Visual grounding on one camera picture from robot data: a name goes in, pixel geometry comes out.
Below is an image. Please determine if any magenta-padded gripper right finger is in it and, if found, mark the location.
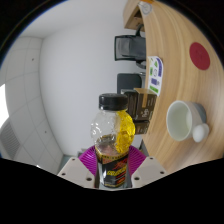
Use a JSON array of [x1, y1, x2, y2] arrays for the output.
[[125, 144, 168, 189]]

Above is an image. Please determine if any black office chair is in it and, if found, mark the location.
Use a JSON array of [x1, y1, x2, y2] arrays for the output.
[[116, 73, 144, 95]]

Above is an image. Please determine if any ceiling air vent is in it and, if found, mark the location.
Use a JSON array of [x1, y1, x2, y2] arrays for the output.
[[0, 119, 22, 159]]

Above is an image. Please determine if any rectangular ceiling light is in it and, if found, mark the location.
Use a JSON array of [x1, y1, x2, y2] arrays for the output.
[[0, 83, 10, 129]]

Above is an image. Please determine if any round grey patterned mat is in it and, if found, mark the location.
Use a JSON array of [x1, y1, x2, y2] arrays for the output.
[[138, 0, 154, 16]]

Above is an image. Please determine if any brown cardboard box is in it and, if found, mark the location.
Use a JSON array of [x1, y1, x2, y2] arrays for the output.
[[133, 87, 158, 122]]

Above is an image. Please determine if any clear bottle with black cap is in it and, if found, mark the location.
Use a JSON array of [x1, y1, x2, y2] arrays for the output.
[[89, 93, 137, 190]]

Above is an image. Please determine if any white and grey mug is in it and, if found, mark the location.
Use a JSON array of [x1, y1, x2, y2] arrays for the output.
[[165, 100, 211, 144]]

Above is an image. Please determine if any small dark brown box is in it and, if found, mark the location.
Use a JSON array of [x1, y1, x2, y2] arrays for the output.
[[133, 120, 151, 135]]

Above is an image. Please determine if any white printed leaflet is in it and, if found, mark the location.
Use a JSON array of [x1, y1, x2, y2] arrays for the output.
[[146, 55, 165, 98]]

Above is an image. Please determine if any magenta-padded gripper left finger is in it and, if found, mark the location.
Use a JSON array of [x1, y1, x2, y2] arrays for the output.
[[57, 144, 100, 190]]

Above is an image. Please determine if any grey mesh office chair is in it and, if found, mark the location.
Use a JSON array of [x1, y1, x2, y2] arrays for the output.
[[114, 23, 148, 70]]

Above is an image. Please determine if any flat round red coaster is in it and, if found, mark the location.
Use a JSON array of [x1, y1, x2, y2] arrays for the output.
[[188, 41, 212, 71]]

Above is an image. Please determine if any wooden side desk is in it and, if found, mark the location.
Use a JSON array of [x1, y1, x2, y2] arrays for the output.
[[122, 0, 148, 33]]

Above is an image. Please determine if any wide dark brown box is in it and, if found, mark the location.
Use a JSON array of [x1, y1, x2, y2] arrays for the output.
[[123, 90, 139, 120]]

